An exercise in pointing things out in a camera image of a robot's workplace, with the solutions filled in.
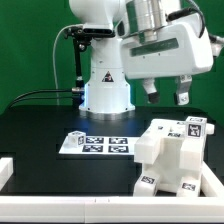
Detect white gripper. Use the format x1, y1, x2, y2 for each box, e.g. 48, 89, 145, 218
121, 15, 213, 106

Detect white long side rail front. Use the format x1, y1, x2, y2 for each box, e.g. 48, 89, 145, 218
134, 131, 163, 165

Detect white long side rail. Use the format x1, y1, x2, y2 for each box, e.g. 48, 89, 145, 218
134, 131, 163, 165
179, 138, 205, 172

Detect white long side rail back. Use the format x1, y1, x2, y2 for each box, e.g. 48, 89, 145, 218
179, 138, 205, 172

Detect white chair seat block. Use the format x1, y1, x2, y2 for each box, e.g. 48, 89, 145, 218
140, 133, 184, 193

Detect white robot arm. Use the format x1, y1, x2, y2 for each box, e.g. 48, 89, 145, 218
69, 0, 224, 119

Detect white flat back panel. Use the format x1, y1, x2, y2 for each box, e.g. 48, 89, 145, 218
59, 136, 138, 155

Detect white left fence block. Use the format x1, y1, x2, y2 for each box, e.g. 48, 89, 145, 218
0, 157, 14, 191

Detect black camera on stand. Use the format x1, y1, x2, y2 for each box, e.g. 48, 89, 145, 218
64, 25, 115, 88

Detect white right fence rail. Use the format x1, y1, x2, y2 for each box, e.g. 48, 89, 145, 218
201, 163, 224, 198

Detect white fence rail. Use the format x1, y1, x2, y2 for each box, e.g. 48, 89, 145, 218
201, 163, 224, 198
0, 196, 224, 223

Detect grey camera cable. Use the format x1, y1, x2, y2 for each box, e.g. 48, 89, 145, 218
52, 24, 81, 106

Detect black base cables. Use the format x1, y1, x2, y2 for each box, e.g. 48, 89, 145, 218
6, 87, 84, 111

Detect white front fence rail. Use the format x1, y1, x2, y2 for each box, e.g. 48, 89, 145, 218
0, 196, 224, 223

